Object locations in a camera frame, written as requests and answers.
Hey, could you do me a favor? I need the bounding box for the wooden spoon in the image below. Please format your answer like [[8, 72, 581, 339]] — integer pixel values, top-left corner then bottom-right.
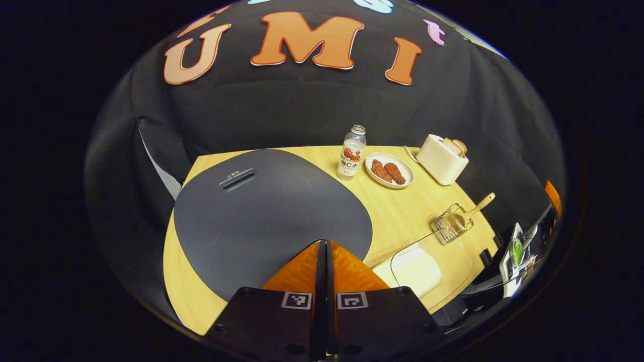
[[450, 193, 496, 234]]

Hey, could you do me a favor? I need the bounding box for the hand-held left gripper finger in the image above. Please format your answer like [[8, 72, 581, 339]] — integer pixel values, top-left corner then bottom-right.
[[204, 240, 328, 362], [326, 240, 446, 362]]

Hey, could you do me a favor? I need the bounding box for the white toaster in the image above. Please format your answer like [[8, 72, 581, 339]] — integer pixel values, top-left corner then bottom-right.
[[416, 134, 469, 186]]

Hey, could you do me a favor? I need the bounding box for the clear drink bottle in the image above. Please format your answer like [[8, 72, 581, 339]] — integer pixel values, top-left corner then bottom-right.
[[336, 125, 367, 180]]

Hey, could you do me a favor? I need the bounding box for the dark grey rice cooker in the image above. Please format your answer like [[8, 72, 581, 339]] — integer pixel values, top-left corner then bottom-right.
[[173, 148, 373, 302]]

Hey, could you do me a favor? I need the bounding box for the red meat piece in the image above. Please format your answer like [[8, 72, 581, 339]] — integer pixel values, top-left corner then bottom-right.
[[371, 159, 393, 183], [384, 162, 406, 185]]

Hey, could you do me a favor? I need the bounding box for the white oval plate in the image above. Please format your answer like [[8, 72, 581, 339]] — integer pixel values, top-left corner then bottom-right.
[[365, 153, 415, 190]]

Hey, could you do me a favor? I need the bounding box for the clear chopstick holder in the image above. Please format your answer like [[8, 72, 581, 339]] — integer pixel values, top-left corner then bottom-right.
[[431, 203, 474, 245]]

